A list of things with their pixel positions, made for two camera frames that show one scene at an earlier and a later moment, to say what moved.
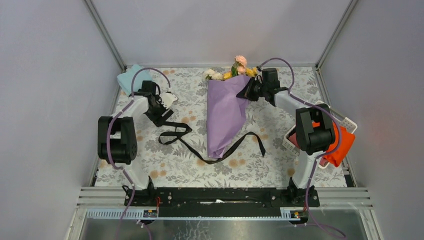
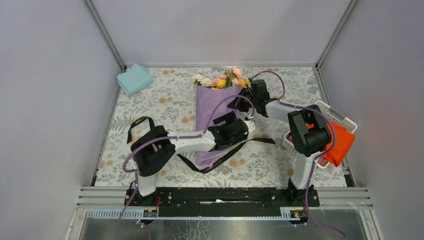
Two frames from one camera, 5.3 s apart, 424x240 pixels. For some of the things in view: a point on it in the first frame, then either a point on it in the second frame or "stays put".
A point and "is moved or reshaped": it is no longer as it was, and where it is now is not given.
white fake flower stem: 210,74 → 206,82
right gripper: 246,93 → 237,103
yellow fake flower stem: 251,72 → 221,83
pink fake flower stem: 239,67 → 236,80
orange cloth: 347,141 stays put
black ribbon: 180,128 is moved or reshaped
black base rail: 222,202 stays put
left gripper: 155,119 → 226,118
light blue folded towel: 125,80 stays put
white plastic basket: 345,122 stays put
